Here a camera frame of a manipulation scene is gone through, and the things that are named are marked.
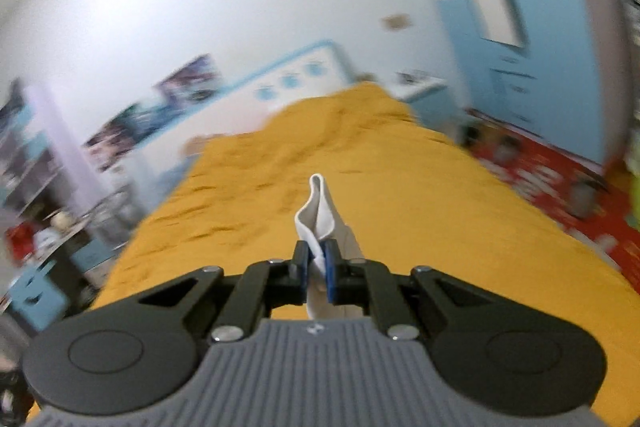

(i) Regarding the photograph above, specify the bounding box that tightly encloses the grey blue desk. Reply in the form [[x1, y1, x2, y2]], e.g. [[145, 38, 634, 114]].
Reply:
[[0, 207, 141, 308]]

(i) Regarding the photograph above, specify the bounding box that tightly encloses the blue nightstand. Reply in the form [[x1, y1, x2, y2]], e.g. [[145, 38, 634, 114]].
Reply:
[[390, 72, 461, 138]]

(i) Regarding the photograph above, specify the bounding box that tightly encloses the lavender shelf hutch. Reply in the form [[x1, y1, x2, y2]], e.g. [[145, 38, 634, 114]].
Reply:
[[0, 78, 103, 218]]

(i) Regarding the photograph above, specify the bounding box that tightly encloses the wall poster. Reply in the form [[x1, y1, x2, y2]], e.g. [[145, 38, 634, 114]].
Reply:
[[154, 54, 224, 106], [117, 103, 167, 144], [84, 124, 126, 171]]

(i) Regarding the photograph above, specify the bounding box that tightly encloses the black white nightstand item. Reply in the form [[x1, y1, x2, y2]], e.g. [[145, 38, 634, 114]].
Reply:
[[396, 70, 432, 86]]

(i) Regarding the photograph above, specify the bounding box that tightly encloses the red bag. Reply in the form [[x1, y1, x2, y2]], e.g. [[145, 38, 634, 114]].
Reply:
[[4, 222, 32, 259]]

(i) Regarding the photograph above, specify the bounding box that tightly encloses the beige wall plate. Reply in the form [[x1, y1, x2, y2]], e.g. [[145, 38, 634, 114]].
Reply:
[[381, 13, 415, 31]]

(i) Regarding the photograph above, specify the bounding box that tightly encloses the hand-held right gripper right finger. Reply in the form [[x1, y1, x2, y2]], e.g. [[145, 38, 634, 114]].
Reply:
[[322, 241, 496, 342]]

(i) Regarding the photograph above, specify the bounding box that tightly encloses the metal trolley rack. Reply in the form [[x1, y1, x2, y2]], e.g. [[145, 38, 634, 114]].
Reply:
[[94, 186, 147, 249]]

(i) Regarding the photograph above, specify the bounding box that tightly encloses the blue white headboard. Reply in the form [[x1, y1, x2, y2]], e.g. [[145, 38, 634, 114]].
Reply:
[[220, 39, 353, 108]]

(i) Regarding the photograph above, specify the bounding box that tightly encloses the red printed mat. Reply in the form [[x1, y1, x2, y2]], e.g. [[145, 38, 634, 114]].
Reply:
[[462, 107, 640, 294]]

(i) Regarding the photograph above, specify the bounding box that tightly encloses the white printed t-shirt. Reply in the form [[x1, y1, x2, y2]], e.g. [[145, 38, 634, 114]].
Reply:
[[294, 173, 365, 321]]

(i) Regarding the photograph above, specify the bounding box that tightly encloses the blue white wardrobe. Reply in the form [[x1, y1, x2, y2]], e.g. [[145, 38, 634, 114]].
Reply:
[[385, 0, 640, 168]]

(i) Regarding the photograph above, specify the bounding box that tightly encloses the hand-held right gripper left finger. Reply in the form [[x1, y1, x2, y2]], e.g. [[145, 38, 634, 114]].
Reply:
[[137, 240, 313, 344]]

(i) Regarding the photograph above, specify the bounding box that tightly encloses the yellow blanket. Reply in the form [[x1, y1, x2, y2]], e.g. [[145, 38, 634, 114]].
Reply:
[[25, 82, 640, 427]]

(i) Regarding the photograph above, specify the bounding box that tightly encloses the blue smiling face chair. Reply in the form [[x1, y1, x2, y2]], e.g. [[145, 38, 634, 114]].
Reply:
[[9, 259, 69, 334]]

